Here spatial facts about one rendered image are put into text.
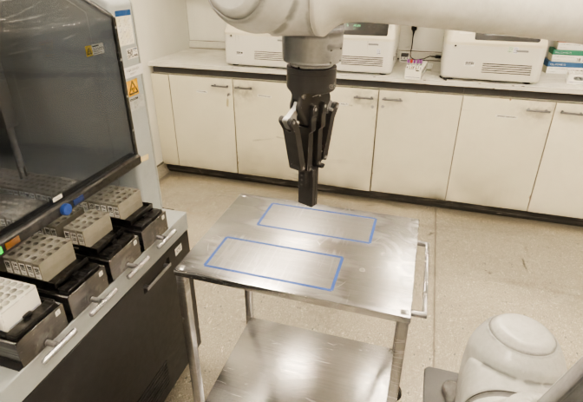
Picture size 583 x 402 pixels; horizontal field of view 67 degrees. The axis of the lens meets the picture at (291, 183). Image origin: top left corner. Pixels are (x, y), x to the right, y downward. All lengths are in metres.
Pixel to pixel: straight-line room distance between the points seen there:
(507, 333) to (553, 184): 2.41
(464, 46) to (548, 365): 2.26
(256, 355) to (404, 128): 1.85
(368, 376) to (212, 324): 0.87
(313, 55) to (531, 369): 0.59
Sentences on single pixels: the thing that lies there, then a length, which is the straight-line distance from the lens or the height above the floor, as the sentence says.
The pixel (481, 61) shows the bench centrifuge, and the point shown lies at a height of 1.02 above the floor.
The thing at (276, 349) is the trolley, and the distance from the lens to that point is 1.70.
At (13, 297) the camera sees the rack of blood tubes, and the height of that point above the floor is 0.86.
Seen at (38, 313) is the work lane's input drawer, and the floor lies 0.82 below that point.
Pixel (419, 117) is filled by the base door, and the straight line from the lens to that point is 2.97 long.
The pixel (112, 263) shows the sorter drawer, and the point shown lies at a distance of 1.32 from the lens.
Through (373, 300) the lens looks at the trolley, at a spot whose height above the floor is 0.82.
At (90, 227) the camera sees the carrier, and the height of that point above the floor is 0.87.
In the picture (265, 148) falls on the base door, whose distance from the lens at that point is 3.26.
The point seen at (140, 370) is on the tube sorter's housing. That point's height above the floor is 0.36.
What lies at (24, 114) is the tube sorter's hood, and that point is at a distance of 1.14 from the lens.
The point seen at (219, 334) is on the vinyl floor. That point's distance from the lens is 2.16.
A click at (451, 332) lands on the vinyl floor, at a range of 2.27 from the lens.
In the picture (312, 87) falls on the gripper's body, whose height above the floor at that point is 1.37.
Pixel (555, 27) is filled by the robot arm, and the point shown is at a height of 1.46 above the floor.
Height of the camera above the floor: 1.52
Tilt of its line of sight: 26 degrees down
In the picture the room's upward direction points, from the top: straight up
